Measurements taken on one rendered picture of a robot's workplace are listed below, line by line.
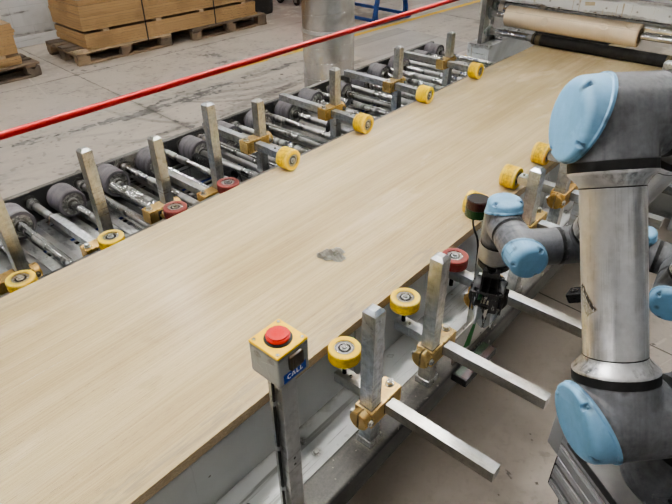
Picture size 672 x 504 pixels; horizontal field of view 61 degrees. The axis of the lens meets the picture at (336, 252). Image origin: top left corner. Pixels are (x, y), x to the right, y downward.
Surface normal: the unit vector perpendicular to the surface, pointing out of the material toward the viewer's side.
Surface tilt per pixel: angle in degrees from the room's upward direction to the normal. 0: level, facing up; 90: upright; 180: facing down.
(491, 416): 0
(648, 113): 64
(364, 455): 0
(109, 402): 0
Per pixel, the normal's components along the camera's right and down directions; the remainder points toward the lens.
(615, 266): -0.40, 0.11
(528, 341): 0.00, -0.82
